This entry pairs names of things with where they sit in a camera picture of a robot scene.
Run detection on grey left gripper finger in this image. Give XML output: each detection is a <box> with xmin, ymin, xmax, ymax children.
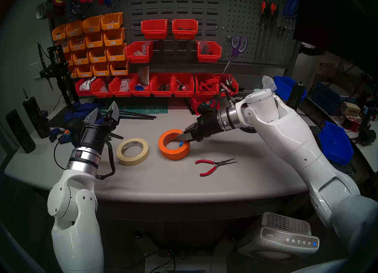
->
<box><xmin>107</xmin><ymin>100</ymin><xmax>120</xmax><ymax>121</ymax></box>
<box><xmin>84</xmin><ymin>108</ymin><xmax>99</xmax><ymax>125</ymax></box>

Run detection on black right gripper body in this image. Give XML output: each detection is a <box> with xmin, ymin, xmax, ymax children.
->
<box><xmin>191</xmin><ymin>113</ymin><xmax>221</xmax><ymax>143</ymax></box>

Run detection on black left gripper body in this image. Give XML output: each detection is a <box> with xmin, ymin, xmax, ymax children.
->
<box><xmin>74</xmin><ymin>116</ymin><xmax>120</xmax><ymax>152</ymax></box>

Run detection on orange tape roll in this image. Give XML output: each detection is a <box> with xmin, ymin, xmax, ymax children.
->
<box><xmin>158</xmin><ymin>129</ymin><xmax>190</xmax><ymax>160</ymax></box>

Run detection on purple handled scissors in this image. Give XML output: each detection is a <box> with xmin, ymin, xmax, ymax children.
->
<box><xmin>222</xmin><ymin>36</ymin><xmax>248</xmax><ymax>75</ymax></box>

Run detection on beige masking tape roll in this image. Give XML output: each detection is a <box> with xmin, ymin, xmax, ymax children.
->
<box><xmin>116</xmin><ymin>138</ymin><xmax>149</xmax><ymax>166</ymax></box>

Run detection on grey metal pegboard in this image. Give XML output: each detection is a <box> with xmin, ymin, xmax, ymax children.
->
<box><xmin>47</xmin><ymin>0</ymin><xmax>302</xmax><ymax>69</ymax></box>

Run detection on blue bar clamp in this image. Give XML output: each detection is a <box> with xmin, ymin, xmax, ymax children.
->
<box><xmin>72</xmin><ymin>102</ymin><xmax>98</xmax><ymax>112</ymax></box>
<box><xmin>63</xmin><ymin>112</ymin><xmax>79</xmax><ymax>125</ymax></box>
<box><xmin>49</xmin><ymin>127</ymin><xmax>71</xmax><ymax>144</ymax></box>

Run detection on red parts bin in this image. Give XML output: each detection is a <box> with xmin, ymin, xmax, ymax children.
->
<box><xmin>172</xmin><ymin>73</ymin><xmax>195</xmax><ymax>97</ymax></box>
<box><xmin>194</xmin><ymin>73</ymin><xmax>220</xmax><ymax>96</ymax></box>
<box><xmin>130</xmin><ymin>74</ymin><xmax>155</xmax><ymax>97</ymax></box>
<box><xmin>217</xmin><ymin>74</ymin><xmax>239</xmax><ymax>98</ymax></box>
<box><xmin>151</xmin><ymin>73</ymin><xmax>175</xmax><ymax>97</ymax></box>
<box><xmin>75</xmin><ymin>78</ymin><xmax>96</xmax><ymax>96</ymax></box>
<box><xmin>109</xmin><ymin>75</ymin><xmax>136</xmax><ymax>97</ymax></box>
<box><xmin>190</xmin><ymin>95</ymin><xmax>220</xmax><ymax>115</ymax></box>
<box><xmin>172</xmin><ymin>19</ymin><xmax>198</xmax><ymax>40</ymax></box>
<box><xmin>196</xmin><ymin>41</ymin><xmax>222</xmax><ymax>63</ymax></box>
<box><xmin>125</xmin><ymin>41</ymin><xmax>154</xmax><ymax>64</ymax></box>
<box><xmin>141</xmin><ymin>19</ymin><xmax>169</xmax><ymax>40</ymax></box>
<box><xmin>91</xmin><ymin>77</ymin><xmax>114</xmax><ymax>98</ymax></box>

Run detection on white crumpled packet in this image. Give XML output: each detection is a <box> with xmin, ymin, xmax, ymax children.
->
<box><xmin>79</xmin><ymin>76</ymin><xmax>96</xmax><ymax>91</ymax></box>

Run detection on green cutting mat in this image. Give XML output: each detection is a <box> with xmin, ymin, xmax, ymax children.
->
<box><xmin>99</xmin><ymin>97</ymin><xmax>168</xmax><ymax>115</ymax></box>

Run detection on orange bin labelled M4-0.7 HEX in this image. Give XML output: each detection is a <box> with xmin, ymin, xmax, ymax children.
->
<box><xmin>110</xmin><ymin>59</ymin><xmax>130</xmax><ymax>76</ymax></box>

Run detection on orange bin labelled M2.5-5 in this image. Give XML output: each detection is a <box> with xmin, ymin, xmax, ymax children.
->
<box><xmin>92</xmin><ymin>62</ymin><xmax>112</xmax><ymax>76</ymax></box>

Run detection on red and black marker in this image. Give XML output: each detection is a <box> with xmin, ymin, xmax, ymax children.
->
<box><xmin>220</xmin><ymin>82</ymin><xmax>237</xmax><ymax>96</ymax></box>

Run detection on orange bin labelled M2.5-6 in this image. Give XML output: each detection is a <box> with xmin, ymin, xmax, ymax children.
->
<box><xmin>76</xmin><ymin>64</ymin><xmax>94</xmax><ymax>78</ymax></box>

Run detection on black metal stand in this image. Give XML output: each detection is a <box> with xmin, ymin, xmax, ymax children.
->
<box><xmin>39</xmin><ymin>45</ymin><xmax>80</xmax><ymax>108</ymax></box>

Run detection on silver manual bag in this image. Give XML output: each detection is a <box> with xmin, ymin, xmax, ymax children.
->
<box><xmin>138</xmin><ymin>66</ymin><xmax>150</xmax><ymax>85</ymax></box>

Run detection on orange bin labelled M3-6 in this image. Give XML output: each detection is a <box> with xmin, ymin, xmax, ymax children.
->
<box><xmin>106</xmin><ymin>43</ymin><xmax>127</xmax><ymax>62</ymax></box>

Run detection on orange bin labelled M3-8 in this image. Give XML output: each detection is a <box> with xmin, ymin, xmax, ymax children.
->
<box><xmin>89</xmin><ymin>46</ymin><xmax>108</xmax><ymax>63</ymax></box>

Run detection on orange bin labelled M3-12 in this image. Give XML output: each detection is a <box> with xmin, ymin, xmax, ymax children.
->
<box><xmin>72</xmin><ymin>49</ymin><xmax>90</xmax><ymax>65</ymax></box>

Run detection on clear plastic parts bag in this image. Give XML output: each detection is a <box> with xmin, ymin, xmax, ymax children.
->
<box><xmin>133</xmin><ymin>42</ymin><xmax>151</xmax><ymax>56</ymax></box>

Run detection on orange bin labelled M3-4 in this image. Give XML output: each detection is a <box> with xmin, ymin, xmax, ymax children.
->
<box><xmin>103</xmin><ymin>28</ymin><xmax>126</xmax><ymax>46</ymax></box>

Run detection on orange bin labelled M4-6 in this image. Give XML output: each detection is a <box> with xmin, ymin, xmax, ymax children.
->
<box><xmin>85</xmin><ymin>31</ymin><xmax>106</xmax><ymax>48</ymax></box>

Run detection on orange bin labelled M4X4X6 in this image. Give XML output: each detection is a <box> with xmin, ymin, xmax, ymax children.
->
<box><xmin>69</xmin><ymin>35</ymin><xmax>87</xmax><ymax>51</ymax></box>

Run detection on Kimtech tissue box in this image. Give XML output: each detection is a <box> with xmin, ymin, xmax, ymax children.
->
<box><xmin>261</xmin><ymin>75</ymin><xmax>278</xmax><ymax>92</ymax></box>

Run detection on black soldering iron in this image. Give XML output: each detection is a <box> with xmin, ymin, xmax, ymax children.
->
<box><xmin>37</xmin><ymin>42</ymin><xmax>54</xmax><ymax>91</ymax></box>

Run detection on bag of black parts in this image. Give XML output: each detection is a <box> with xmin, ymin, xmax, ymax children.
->
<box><xmin>198</xmin><ymin>39</ymin><xmax>217</xmax><ymax>54</ymax></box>

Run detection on orange bin labelled M3X6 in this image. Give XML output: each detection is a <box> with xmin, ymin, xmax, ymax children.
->
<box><xmin>100</xmin><ymin>12</ymin><xmax>123</xmax><ymax>30</ymax></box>

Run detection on blue plastic bin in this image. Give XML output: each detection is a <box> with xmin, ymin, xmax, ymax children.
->
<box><xmin>274</xmin><ymin>76</ymin><xmax>307</xmax><ymax>102</ymax></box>
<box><xmin>318</xmin><ymin>121</ymin><xmax>354</xmax><ymax>166</ymax></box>

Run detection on orange bin labelled M3X8 BAD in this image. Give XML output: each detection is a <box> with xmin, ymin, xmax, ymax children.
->
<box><xmin>66</xmin><ymin>21</ymin><xmax>84</xmax><ymax>37</ymax></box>

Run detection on orange bin labelled M3X5X4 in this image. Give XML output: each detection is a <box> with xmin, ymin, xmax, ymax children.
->
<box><xmin>52</xmin><ymin>24</ymin><xmax>69</xmax><ymax>41</ymax></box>

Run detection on dark metal C-clamp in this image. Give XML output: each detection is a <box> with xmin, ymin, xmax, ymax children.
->
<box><xmin>66</xmin><ymin>0</ymin><xmax>89</xmax><ymax>22</ymax></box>

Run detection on dark blue storage crate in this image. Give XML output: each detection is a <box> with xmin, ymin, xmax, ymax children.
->
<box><xmin>312</xmin><ymin>82</ymin><xmax>355</xmax><ymax>113</ymax></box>

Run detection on silver tool holder rack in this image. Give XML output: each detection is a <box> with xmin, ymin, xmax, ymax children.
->
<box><xmin>258</xmin><ymin>22</ymin><xmax>296</xmax><ymax>31</ymax></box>

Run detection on white air purifier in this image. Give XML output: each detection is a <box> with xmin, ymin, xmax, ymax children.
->
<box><xmin>238</xmin><ymin>212</ymin><xmax>320</xmax><ymax>261</ymax></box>

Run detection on small cardboard box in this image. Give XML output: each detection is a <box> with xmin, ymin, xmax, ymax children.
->
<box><xmin>340</xmin><ymin>102</ymin><xmax>361</xmax><ymax>118</ymax></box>

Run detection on black keyboard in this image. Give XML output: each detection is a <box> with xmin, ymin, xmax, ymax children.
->
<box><xmin>337</xmin><ymin>162</ymin><xmax>354</xmax><ymax>177</ymax></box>

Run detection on black monitor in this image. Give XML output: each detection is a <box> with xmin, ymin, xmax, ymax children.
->
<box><xmin>292</xmin><ymin>0</ymin><xmax>378</xmax><ymax>78</ymax></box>

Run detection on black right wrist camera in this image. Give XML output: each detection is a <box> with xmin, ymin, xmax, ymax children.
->
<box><xmin>196</xmin><ymin>100</ymin><xmax>220</xmax><ymax>117</ymax></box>

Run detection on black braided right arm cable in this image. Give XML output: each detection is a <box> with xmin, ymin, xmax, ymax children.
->
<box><xmin>214</xmin><ymin>91</ymin><xmax>234</xmax><ymax>113</ymax></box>

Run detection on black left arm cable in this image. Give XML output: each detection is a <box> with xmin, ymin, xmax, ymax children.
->
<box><xmin>96</xmin><ymin>141</ymin><xmax>115</xmax><ymax>180</ymax></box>

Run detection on red handled needle-nose pliers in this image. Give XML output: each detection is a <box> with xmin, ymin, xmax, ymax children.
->
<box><xmin>195</xmin><ymin>158</ymin><xmax>237</xmax><ymax>177</ymax></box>

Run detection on red handled tools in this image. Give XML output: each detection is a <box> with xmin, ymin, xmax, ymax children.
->
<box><xmin>198</xmin><ymin>79</ymin><xmax>220</xmax><ymax>94</ymax></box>

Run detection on thin black camera cable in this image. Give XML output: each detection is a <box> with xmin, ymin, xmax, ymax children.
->
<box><xmin>53</xmin><ymin>135</ymin><xmax>67</xmax><ymax>169</ymax></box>

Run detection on grey duct tape roll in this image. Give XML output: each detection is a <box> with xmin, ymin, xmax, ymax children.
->
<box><xmin>35</xmin><ymin>2</ymin><xmax>55</xmax><ymax>20</ymax></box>

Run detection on file with orange-black handle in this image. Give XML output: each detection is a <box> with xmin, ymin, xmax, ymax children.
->
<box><xmin>266</xmin><ymin>3</ymin><xmax>278</xmax><ymax>63</ymax></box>
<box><xmin>255</xmin><ymin>1</ymin><xmax>268</xmax><ymax>63</ymax></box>

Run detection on red wire spool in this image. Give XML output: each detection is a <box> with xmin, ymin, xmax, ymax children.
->
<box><xmin>343</xmin><ymin>115</ymin><xmax>362</xmax><ymax>133</ymax></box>

